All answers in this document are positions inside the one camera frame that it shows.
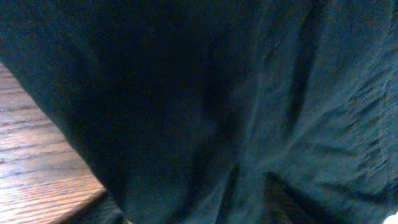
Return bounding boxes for dark green shorts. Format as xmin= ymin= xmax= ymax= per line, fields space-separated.
xmin=1 ymin=0 xmax=397 ymax=223

